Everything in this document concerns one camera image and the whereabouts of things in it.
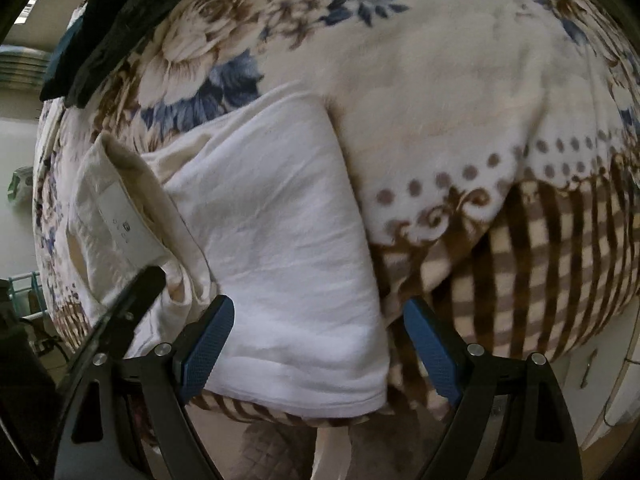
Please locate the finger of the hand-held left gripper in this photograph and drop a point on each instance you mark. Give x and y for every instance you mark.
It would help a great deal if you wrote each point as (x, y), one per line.
(135, 295)

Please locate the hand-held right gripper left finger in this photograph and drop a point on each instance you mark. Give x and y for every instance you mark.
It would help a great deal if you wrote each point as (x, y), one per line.
(205, 355)

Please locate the floral blanket with checked border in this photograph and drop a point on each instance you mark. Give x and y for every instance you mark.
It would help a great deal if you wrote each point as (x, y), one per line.
(425, 85)

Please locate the window with white frame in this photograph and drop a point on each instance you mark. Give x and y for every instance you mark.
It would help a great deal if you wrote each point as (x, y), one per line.
(32, 7)

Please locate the white pants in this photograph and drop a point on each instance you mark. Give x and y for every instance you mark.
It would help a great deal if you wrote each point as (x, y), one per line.
(270, 260)

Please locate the folded dark blue jeans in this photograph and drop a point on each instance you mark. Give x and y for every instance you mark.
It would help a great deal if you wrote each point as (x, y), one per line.
(115, 20)

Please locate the white cabinet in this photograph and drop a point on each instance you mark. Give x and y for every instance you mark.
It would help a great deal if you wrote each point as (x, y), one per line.
(605, 385)

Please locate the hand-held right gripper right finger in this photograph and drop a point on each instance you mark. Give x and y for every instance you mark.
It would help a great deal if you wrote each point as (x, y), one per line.
(432, 355)

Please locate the grey-blue striped curtain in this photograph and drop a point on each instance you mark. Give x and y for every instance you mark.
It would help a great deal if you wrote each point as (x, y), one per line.
(22, 67)

